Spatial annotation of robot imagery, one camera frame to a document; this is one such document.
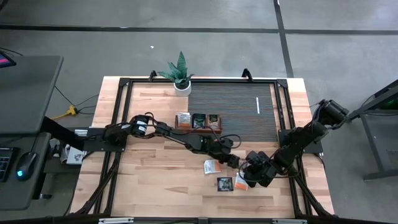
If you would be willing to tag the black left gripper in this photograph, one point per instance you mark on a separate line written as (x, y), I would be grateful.
(219, 149)

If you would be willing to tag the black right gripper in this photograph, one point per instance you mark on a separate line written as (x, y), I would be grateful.
(259, 169)

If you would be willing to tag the white orange Tazo tea bag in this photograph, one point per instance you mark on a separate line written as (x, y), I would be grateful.
(211, 167)
(183, 120)
(240, 183)

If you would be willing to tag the brown vanilla cinnamon tea bag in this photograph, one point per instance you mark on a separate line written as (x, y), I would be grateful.
(213, 121)

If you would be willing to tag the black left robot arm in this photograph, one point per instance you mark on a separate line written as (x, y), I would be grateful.
(183, 138)

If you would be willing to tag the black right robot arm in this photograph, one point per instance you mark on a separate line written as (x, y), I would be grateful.
(311, 133)

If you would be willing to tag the wooden three-compartment tea box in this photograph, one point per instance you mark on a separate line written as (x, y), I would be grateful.
(186, 130)

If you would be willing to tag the white stick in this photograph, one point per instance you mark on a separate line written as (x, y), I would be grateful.
(257, 105)

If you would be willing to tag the grey woven placemat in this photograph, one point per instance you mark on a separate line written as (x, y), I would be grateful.
(242, 93)

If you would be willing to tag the white plant pot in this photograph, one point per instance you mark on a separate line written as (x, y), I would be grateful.
(183, 91)

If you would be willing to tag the green snake plant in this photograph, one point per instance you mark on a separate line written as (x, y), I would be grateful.
(178, 73)

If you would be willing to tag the black desk stand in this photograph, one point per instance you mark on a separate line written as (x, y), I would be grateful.
(371, 146)

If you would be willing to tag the white box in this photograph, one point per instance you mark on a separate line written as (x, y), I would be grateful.
(74, 157)

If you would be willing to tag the yellow power plug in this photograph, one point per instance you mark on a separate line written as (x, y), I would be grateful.
(72, 111)

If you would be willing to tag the black computer mouse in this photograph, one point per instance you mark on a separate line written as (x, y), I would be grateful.
(26, 165)

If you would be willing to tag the dark grey desk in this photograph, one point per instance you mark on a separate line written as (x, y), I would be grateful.
(28, 93)
(12, 196)

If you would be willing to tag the black keyboard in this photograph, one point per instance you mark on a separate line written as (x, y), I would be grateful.
(4, 165)

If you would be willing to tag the black monitor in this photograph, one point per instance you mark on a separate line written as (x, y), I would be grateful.
(6, 60)

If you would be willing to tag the silver metal bracket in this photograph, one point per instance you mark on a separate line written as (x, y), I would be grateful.
(115, 220)
(289, 221)

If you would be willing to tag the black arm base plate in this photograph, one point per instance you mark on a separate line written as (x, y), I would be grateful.
(93, 143)
(315, 147)

